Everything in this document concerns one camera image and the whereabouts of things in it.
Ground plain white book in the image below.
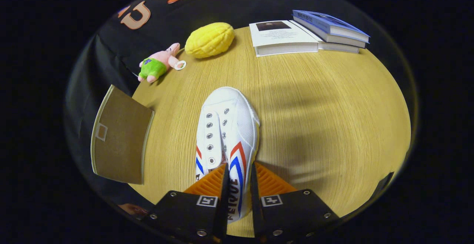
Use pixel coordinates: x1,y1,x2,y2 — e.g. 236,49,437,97
318,41,360,54

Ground white cover book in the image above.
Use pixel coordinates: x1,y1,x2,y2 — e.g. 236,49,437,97
249,20,320,57

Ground white shoe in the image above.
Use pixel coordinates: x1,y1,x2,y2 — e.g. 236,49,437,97
195,87,260,224

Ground beige fabric storage box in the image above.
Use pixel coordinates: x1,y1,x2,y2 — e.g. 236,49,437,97
91,85,155,184

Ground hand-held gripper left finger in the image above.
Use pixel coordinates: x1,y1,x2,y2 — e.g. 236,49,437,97
143,163,230,243

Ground blue cover book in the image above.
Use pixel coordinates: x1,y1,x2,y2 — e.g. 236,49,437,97
292,10,371,43

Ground yellow plush toy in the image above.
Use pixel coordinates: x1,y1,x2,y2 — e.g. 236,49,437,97
184,22,235,59

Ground thin dark blue book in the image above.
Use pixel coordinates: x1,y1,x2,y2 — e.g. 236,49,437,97
294,17,367,49

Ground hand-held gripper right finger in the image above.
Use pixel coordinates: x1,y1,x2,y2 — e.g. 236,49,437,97
250,161,339,243

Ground pink plush toy green shorts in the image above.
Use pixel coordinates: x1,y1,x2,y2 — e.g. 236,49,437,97
138,43,187,84

